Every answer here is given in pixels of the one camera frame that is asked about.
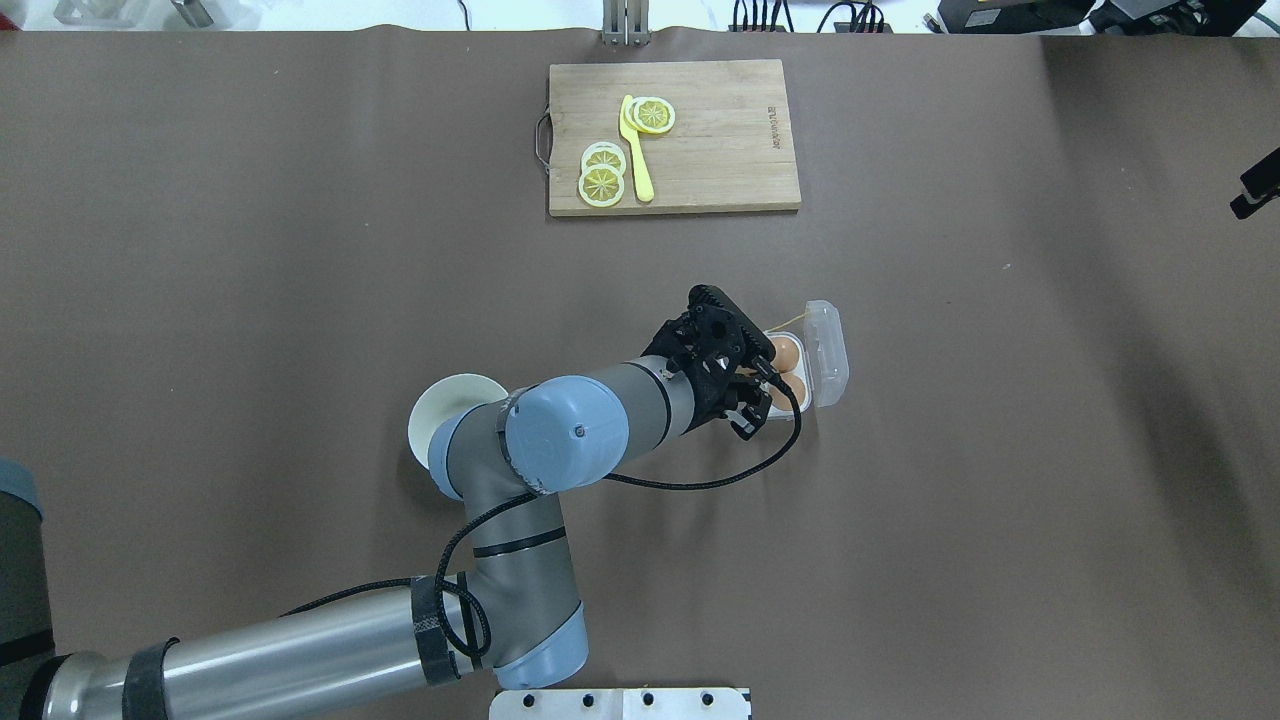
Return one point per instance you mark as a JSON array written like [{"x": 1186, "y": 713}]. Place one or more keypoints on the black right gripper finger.
[{"x": 1260, "y": 184}]

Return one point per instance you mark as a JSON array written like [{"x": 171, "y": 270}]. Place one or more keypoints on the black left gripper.
[{"x": 714, "y": 403}]

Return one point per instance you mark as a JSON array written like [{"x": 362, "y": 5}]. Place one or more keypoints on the clear plastic egg box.
[{"x": 825, "y": 363}]

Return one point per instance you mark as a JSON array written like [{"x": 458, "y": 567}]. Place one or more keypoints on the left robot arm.
[{"x": 233, "y": 512}]

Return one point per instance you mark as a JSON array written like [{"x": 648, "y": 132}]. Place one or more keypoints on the brown egg in box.
[
  {"x": 788, "y": 393},
  {"x": 787, "y": 353}
]

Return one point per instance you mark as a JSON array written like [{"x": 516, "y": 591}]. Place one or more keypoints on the bamboo cutting board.
[{"x": 732, "y": 148}]

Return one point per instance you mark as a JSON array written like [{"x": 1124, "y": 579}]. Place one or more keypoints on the white ceramic bowl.
[{"x": 442, "y": 402}]

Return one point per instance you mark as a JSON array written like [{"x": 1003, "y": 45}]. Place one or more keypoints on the lemon slice pair far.
[{"x": 650, "y": 115}]

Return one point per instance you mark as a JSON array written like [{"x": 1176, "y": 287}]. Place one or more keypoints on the lemon slice pair near handle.
[{"x": 602, "y": 178}]

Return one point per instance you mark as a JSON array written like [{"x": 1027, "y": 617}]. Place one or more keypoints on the white camera stand pole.
[{"x": 624, "y": 703}]

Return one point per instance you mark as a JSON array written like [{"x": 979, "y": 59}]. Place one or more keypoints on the aluminium frame post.
[{"x": 625, "y": 23}]

